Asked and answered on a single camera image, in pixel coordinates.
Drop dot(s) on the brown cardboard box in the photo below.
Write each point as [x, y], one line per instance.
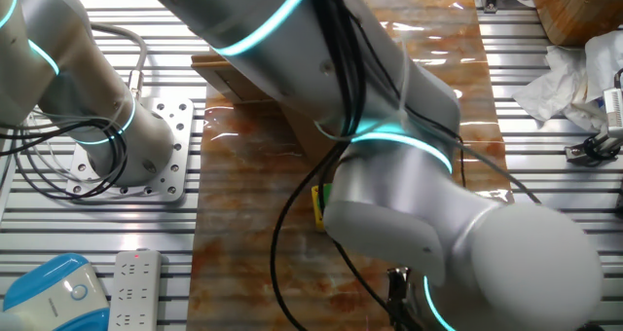
[584, 10]

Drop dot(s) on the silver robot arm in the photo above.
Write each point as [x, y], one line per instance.
[389, 185]

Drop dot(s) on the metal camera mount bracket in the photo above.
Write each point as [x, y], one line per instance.
[579, 152]

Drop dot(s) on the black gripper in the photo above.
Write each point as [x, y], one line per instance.
[401, 297]

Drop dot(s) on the crumpled white tissue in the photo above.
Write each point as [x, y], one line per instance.
[560, 83]

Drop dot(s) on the blue white plastic device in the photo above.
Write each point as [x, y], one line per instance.
[48, 297]

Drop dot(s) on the white power strip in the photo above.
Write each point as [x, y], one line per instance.
[134, 292]

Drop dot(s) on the orange marble pattern mat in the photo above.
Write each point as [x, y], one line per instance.
[219, 272]

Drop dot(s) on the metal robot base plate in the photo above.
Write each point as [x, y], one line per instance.
[163, 177]

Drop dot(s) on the green button yellow box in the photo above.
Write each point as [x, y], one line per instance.
[317, 214]

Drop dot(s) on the wooden picture frame stand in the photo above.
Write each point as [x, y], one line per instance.
[219, 75]

